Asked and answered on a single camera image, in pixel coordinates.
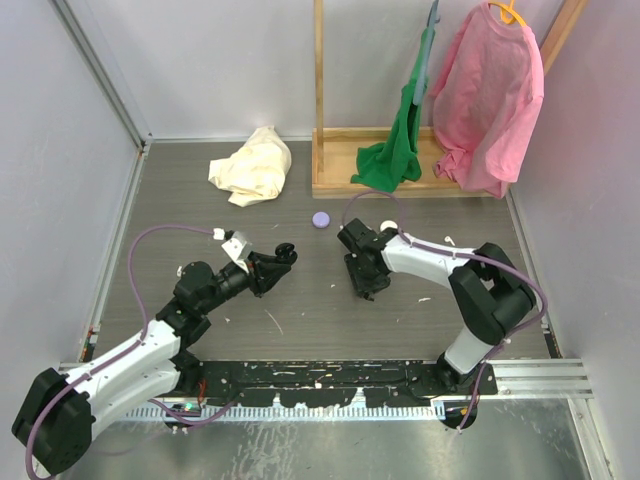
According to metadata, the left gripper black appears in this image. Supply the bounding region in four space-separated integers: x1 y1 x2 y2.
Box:
199 250 288 314

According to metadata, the black earbud charging case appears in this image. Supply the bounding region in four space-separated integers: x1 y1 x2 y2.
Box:
275 243 298 264

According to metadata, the purple earbud charging case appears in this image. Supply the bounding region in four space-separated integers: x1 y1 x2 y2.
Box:
311 211 331 229

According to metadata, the cream cloth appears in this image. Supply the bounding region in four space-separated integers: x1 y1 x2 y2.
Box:
208 125 292 207

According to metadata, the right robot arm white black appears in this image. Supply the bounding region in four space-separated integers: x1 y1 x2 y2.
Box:
337 219 537 394

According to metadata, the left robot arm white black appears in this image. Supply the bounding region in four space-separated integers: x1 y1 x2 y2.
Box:
11 243 297 478

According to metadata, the white earbud charging case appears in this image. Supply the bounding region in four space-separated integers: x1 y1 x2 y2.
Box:
380 220 398 231

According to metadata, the green shirt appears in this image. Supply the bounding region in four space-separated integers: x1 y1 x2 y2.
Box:
350 29 427 193

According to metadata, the wooden clothes rack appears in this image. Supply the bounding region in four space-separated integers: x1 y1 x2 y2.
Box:
311 0 587 199

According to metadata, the blue hanger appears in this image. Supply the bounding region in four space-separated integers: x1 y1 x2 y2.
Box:
412 0 440 106

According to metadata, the pink shirt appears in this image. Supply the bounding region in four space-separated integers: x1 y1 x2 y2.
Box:
429 2 544 198

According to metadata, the orange hanger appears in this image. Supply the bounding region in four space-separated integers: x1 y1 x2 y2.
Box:
488 0 527 27

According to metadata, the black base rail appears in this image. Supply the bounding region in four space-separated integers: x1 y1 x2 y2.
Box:
156 360 498 408

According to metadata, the white cable duct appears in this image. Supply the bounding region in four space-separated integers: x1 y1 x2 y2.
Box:
72 402 446 422

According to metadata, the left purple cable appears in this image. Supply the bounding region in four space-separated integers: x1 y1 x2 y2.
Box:
24 223 236 476

